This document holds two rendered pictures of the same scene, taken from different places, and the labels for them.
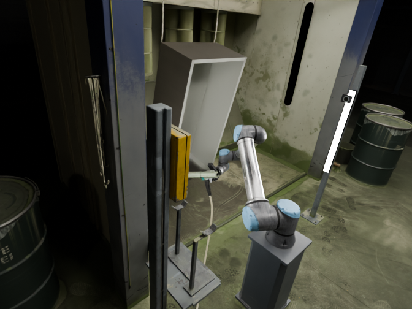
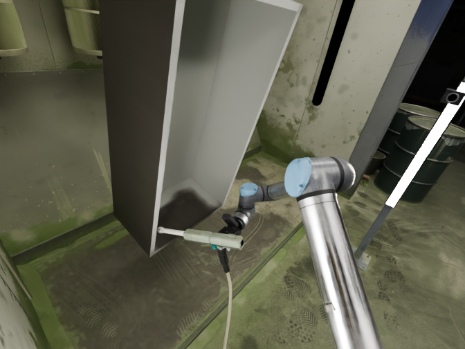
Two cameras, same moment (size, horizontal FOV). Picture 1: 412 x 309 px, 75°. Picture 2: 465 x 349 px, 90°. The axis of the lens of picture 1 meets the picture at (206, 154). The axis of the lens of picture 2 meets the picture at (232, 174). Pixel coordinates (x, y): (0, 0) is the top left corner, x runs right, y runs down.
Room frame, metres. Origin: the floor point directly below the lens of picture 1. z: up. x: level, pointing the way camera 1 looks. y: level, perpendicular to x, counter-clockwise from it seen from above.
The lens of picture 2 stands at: (1.20, 0.07, 1.55)
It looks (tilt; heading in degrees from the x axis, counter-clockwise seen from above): 33 degrees down; 352
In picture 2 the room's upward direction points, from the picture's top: 8 degrees clockwise
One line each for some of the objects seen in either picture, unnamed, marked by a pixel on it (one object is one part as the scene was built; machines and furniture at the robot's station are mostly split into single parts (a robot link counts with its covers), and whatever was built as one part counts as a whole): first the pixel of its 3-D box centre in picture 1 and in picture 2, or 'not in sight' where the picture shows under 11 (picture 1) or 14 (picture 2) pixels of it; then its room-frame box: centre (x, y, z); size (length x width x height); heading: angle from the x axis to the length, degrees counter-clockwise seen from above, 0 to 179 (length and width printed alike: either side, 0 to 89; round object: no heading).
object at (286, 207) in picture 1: (284, 216); not in sight; (1.34, -0.53, 0.83); 0.17 x 0.15 x 0.18; 103
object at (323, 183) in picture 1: (333, 151); (406, 178); (2.41, -1.25, 0.82); 0.05 x 0.05 x 1.64; 45
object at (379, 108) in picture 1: (382, 109); (418, 111); (4.07, -2.62, 0.86); 0.54 x 0.54 x 0.01
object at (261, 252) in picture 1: (270, 271); not in sight; (1.34, -0.54, 0.32); 0.31 x 0.31 x 0.64; 45
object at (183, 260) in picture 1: (187, 244); not in sight; (0.91, 0.05, 0.95); 0.26 x 0.15 x 0.32; 45
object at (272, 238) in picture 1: (281, 232); not in sight; (1.34, -0.54, 0.69); 0.19 x 0.19 x 0.10
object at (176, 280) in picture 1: (182, 272); not in sight; (0.89, 0.06, 0.78); 0.31 x 0.23 x 0.01; 45
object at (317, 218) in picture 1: (311, 216); (356, 256); (2.41, -1.25, 0.01); 0.20 x 0.20 x 0.01; 45
